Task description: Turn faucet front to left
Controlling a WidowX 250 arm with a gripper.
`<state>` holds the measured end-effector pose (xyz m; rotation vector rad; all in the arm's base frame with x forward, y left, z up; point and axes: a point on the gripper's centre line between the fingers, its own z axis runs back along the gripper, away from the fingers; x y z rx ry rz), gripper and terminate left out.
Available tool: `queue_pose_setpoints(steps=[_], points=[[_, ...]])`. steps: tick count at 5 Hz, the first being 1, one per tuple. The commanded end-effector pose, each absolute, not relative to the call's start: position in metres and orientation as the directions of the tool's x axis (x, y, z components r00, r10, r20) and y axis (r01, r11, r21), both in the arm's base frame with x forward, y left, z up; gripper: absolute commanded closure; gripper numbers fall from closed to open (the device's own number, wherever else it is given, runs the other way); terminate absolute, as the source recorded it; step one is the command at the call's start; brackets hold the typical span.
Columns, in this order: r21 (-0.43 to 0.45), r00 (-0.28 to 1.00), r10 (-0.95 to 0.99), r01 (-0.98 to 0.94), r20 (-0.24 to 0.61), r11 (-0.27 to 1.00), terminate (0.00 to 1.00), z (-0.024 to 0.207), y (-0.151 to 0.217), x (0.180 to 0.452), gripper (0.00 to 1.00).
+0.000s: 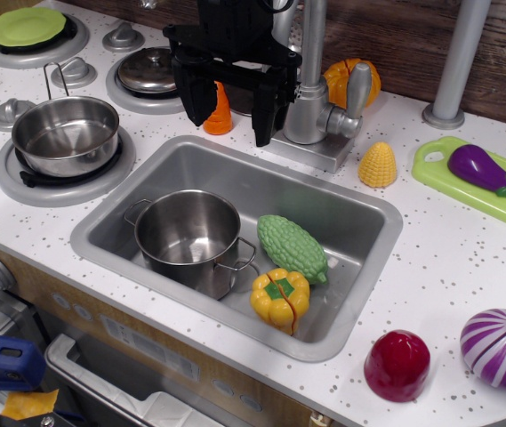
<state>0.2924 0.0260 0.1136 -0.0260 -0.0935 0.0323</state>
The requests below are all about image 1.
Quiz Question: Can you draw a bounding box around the steel saucepan on burner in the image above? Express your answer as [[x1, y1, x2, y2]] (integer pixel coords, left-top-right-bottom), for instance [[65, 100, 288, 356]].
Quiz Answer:
[[12, 82, 120, 178]]

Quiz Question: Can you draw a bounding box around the back right stove burner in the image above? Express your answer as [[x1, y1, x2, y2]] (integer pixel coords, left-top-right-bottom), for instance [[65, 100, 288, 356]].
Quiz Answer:
[[105, 60, 185, 115]]

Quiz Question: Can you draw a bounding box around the silver faucet handle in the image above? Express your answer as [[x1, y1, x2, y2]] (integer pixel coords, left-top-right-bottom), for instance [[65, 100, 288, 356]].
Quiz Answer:
[[317, 62, 372, 139]]

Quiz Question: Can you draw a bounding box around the green toy cutting board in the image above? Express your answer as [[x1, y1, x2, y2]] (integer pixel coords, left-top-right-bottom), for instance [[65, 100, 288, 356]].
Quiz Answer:
[[412, 136, 506, 223]]

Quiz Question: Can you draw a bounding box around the green toy plate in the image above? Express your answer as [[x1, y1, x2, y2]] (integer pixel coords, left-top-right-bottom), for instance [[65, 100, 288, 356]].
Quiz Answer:
[[0, 7, 67, 48]]

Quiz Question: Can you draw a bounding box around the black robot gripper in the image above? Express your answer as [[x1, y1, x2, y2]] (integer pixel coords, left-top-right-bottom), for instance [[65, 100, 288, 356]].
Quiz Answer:
[[163, 1, 301, 147]]

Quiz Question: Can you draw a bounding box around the grey stove knob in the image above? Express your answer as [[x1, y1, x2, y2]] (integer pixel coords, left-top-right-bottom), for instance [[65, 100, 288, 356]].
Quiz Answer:
[[51, 57, 97, 89], [102, 22, 145, 52], [0, 98, 36, 132]]

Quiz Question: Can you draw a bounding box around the purple striped onion toy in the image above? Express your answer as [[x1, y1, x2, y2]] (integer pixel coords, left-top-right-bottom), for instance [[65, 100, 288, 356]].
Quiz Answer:
[[460, 309, 506, 390]]

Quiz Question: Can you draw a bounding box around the silver toy faucet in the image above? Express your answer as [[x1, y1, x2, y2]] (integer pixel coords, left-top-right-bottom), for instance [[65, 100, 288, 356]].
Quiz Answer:
[[263, 1, 356, 173]]

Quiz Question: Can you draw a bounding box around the stove burner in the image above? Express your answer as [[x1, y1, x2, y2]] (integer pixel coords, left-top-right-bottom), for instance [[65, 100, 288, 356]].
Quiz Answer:
[[0, 128, 136, 207], [105, 60, 185, 115], [0, 13, 90, 69]]

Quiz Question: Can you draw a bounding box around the back left stove burner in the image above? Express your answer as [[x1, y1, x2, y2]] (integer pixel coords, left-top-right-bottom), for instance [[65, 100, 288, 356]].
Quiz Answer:
[[0, 13, 90, 69]]

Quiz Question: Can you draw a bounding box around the grey support pole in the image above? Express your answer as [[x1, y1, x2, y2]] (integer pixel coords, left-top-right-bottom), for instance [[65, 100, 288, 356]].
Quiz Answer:
[[422, 0, 492, 130]]

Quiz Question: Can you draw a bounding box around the yellow bell pepper toy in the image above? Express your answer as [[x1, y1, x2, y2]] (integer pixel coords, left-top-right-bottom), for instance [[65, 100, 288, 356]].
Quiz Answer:
[[249, 268, 310, 335]]

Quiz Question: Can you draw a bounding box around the grey stove knob middle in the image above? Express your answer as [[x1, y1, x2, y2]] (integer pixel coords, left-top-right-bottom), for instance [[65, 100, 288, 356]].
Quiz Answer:
[[51, 57, 97, 89]]

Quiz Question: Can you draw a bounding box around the steel pot with handles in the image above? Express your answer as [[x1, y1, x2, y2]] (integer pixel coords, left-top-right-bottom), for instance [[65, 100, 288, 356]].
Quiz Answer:
[[124, 189, 256, 300]]

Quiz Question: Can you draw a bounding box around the yellow corn toy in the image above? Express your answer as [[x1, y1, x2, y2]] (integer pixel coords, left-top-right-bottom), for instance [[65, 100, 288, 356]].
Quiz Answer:
[[357, 141, 397, 188]]

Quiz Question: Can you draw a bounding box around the grey stove knob left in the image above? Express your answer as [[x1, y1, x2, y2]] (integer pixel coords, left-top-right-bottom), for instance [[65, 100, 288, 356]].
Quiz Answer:
[[0, 98, 36, 132]]

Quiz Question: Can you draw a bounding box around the orange carrot toy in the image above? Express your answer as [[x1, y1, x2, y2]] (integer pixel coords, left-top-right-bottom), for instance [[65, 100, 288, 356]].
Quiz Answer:
[[203, 82, 233, 135]]

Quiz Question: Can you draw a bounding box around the grey toy sink basin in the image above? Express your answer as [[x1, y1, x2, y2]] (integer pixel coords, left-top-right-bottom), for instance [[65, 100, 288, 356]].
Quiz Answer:
[[70, 135, 403, 362]]

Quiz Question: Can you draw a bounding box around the dark red toy vegetable half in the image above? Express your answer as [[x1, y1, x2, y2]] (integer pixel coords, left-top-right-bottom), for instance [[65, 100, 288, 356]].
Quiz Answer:
[[364, 330, 430, 403]]

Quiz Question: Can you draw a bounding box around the green bitter melon toy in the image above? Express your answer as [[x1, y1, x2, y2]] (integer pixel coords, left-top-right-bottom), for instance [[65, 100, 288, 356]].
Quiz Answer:
[[257, 214, 328, 285]]

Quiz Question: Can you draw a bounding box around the steel pot lid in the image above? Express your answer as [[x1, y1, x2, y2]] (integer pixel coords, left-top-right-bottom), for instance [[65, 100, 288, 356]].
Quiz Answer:
[[116, 47, 176, 95]]

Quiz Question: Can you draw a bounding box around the front left stove burner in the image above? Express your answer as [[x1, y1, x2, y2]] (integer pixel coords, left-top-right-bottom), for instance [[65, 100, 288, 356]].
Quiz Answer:
[[0, 128, 136, 207]]

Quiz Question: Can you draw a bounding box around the toy oven door handle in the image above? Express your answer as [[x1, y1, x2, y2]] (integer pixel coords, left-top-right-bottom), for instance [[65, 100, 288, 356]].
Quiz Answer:
[[44, 334, 219, 426]]

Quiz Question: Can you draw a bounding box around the grey stove knob top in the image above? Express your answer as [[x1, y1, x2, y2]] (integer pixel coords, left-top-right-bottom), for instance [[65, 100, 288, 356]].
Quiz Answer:
[[102, 22, 145, 52]]

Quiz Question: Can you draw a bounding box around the orange pumpkin toy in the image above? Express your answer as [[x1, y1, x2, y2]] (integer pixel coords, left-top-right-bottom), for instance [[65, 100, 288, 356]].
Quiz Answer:
[[324, 58, 382, 109]]

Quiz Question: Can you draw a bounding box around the blue clamp tool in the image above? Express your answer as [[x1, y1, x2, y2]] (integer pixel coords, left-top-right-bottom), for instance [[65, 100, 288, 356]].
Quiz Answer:
[[0, 335, 46, 391]]

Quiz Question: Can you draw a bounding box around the purple eggplant toy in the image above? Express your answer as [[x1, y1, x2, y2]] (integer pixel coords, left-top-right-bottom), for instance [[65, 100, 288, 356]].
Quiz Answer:
[[447, 144, 506, 197]]

